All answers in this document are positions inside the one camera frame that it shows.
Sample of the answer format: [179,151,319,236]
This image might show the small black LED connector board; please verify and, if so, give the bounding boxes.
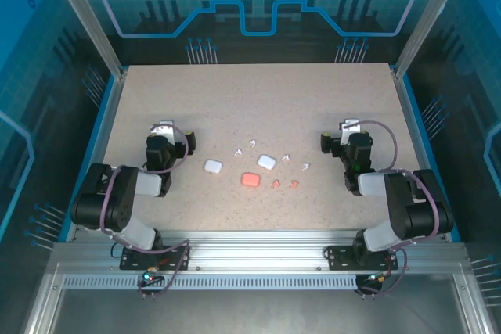
[141,268,164,287]
[363,271,389,285]

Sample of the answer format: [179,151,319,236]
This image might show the pink earbud charging case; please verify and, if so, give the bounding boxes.
[240,172,262,189]

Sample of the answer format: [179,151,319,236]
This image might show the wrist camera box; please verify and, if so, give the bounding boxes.
[338,117,362,145]
[150,119,175,143]

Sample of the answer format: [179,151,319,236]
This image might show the grey metal bottom panel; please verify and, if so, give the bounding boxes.
[49,289,469,334]

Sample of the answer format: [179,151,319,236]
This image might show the grooved aluminium mounting beam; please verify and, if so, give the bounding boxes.
[49,229,469,272]

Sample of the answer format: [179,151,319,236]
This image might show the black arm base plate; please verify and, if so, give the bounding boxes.
[118,245,193,271]
[326,245,399,271]

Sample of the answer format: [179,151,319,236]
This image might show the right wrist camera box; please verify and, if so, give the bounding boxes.
[338,117,362,145]

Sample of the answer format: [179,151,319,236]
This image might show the aluminium frame post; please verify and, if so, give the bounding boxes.
[43,0,129,79]
[392,0,474,80]

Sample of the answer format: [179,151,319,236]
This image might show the slotted grey cable tray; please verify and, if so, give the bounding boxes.
[61,275,360,292]

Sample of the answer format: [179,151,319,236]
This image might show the aluminium lower frame bar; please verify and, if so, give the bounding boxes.
[449,273,488,334]
[21,263,66,334]

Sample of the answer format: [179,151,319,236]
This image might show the blue aluminium table side rail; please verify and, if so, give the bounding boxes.
[58,70,128,243]
[391,67,465,243]

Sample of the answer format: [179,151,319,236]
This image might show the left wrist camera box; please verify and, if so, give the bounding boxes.
[150,119,175,143]

